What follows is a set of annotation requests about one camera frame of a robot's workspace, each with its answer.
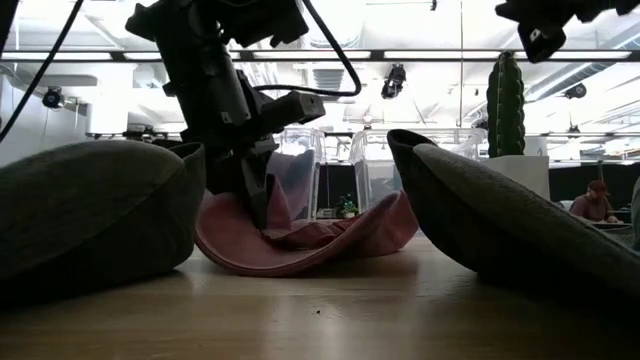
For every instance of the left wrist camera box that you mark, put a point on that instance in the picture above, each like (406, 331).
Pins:
(295, 107)

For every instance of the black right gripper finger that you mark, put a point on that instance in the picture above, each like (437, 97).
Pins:
(510, 11)

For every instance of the white hexagonal plant pot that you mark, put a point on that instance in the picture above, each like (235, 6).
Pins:
(525, 172)

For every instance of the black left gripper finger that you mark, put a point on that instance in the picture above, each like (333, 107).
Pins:
(257, 185)
(223, 170)

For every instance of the clear plastic bin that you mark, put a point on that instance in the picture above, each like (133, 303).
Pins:
(375, 160)
(317, 150)

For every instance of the green cactus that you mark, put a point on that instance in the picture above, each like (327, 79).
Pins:
(506, 105)

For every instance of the black ceiling spotlight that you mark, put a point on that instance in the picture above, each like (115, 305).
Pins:
(394, 82)
(576, 91)
(52, 97)

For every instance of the ceiling vent grille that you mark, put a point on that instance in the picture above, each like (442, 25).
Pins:
(328, 79)

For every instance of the dark grey baseball cap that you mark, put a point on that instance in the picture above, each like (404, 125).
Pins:
(500, 215)
(85, 210)

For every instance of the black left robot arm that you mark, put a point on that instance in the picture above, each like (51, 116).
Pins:
(200, 20)

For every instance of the black beam with light strips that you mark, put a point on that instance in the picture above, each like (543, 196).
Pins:
(117, 56)

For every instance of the small green potted plant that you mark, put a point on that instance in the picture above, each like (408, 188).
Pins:
(347, 206)

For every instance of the person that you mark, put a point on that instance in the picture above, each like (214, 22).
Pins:
(595, 202)

